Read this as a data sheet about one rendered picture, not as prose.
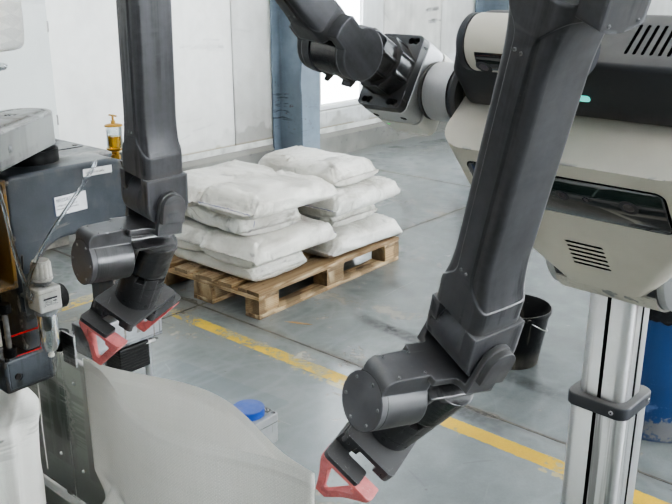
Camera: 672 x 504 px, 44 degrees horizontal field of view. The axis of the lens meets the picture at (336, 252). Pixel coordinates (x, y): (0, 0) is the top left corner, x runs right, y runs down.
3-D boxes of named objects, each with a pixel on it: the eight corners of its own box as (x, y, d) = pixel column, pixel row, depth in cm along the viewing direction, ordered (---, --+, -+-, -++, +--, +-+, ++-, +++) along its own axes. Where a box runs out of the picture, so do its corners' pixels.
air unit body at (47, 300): (75, 353, 126) (64, 257, 121) (47, 364, 123) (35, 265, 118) (59, 345, 129) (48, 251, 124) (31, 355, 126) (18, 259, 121)
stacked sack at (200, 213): (306, 228, 431) (306, 202, 427) (242, 245, 404) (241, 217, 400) (230, 203, 477) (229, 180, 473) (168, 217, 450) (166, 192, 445)
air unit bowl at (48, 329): (65, 349, 125) (60, 311, 123) (47, 355, 123) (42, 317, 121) (54, 343, 127) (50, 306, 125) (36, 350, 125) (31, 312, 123)
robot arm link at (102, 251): (187, 192, 103) (151, 174, 108) (103, 201, 95) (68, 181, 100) (181, 281, 107) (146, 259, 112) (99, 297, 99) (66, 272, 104)
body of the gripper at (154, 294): (90, 308, 109) (102, 267, 105) (137, 276, 118) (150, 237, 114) (128, 336, 108) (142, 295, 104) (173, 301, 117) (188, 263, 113)
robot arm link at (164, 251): (187, 243, 106) (166, 215, 109) (140, 250, 102) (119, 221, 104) (173, 282, 110) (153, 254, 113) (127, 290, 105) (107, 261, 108)
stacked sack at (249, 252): (341, 243, 447) (340, 217, 442) (255, 276, 398) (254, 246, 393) (282, 228, 472) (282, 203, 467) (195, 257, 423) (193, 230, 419)
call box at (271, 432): (279, 440, 156) (278, 412, 154) (248, 458, 150) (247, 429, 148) (250, 426, 161) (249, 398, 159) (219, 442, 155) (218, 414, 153)
